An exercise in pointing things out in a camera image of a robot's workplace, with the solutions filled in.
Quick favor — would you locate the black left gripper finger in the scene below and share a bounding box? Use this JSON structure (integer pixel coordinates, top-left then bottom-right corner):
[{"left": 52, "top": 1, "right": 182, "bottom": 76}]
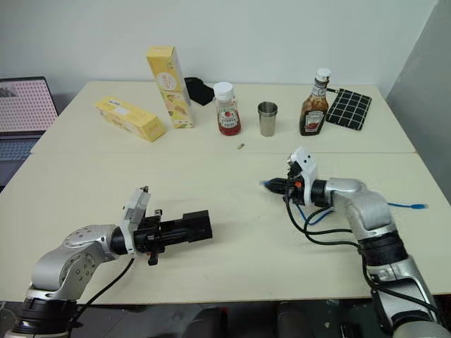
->
[
  {"left": 161, "top": 219, "right": 194, "bottom": 234},
  {"left": 161, "top": 232, "right": 199, "bottom": 248}
]

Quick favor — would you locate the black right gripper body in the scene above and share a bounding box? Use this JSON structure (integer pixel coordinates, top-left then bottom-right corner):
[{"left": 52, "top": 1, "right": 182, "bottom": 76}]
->
[{"left": 286, "top": 168, "right": 307, "bottom": 206}]

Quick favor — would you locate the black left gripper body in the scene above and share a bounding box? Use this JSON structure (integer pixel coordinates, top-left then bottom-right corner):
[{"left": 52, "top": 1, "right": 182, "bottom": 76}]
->
[{"left": 135, "top": 209, "right": 167, "bottom": 267}]

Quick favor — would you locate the blue Ethernet cable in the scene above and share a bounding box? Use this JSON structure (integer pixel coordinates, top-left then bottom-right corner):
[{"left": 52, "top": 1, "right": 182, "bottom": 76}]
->
[{"left": 259, "top": 180, "right": 431, "bottom": 225}]

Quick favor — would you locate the long yellow carton box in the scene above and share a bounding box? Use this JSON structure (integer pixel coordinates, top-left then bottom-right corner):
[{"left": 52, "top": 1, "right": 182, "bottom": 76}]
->
[{"left": 94, "top": 96, "right": 168, "bottom": 144}]

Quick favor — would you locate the tall yellow carton box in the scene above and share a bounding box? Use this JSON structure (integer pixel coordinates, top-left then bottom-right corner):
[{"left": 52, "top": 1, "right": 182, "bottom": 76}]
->
[{"left": 146, "top": 44, "right": 196, "bottom": 130}]

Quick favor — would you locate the stainless steel cup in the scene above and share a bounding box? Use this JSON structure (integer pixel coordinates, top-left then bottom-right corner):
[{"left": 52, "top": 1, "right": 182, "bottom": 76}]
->
[{"left": 257, "top": 101, "right": 280, "bottom": 137}]

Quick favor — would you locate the brown Heinz sauce bottle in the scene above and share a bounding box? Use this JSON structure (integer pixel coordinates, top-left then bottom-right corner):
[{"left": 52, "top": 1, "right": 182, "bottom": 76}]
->
[{"left": 299, "top": 68, "right": 333, "bottom": 137}]

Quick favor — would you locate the clear ketchup bottle white cap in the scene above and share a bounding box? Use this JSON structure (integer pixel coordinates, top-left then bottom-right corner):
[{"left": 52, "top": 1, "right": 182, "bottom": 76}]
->
[{"left": 211, "top": 82, "right": 243, "bottom": 137}]

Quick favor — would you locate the black white grid pot holder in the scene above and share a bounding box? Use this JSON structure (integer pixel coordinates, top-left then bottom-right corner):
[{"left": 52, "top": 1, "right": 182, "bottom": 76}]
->
[{"left": 325, "top": 87, "right": 373, "bottom": 132}]

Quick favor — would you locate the black cloth pouch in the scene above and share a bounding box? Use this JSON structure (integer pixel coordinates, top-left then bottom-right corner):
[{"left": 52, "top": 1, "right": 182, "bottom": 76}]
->
[{"left": 183, "top": 76, "right": 216, "bottom": 107}]

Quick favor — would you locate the grey partition panel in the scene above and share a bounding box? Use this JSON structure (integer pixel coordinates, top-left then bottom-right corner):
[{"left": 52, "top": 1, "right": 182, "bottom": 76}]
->
[{"left": 385, "top": 0, "right": 451, "bottom": 209}]

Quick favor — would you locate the open laptop computer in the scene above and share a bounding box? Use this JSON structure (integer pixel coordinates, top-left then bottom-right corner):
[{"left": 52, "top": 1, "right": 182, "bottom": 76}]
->
[{"left": 0, "top": 76, "right": 59, "bottom": 193}]

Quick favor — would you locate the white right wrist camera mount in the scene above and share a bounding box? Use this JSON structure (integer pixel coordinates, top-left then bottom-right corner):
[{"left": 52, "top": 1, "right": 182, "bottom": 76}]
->
[{"left": 285, "top": 146, "right": 319, "bottom": 206}]

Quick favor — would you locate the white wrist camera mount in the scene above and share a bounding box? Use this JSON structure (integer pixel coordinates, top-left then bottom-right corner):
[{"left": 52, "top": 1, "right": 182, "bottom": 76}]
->
[
  {"left": 285, "top": 146, "right": 319, "bottom": 206},
  {"left": 121, "top": 186, "right": 151, "bottom": 255}
]

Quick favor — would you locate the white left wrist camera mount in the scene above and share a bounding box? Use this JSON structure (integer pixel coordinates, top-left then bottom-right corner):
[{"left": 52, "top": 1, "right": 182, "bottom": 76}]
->
[{"left": 121, "top": 186, "right": 151, "bottom": 255}]

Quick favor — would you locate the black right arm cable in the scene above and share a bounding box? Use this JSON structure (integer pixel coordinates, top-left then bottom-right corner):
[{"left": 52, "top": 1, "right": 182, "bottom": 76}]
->
[{"left": 283, "top": 192, "right": 441, "bottom": 325}]

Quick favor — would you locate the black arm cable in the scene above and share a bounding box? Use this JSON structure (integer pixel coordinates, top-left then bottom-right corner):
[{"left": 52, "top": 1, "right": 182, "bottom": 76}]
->
[
  {"left": 72, "top": 258, "right": 137, "bottom": 318},
  {"left": 283, "top": 192, "right": 441, "bottom": 325}
]

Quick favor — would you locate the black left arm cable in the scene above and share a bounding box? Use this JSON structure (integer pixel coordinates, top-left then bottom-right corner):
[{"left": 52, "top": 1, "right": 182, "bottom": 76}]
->
[{"left": 72, "top": 258, "right": 137, "bottom": 318}]

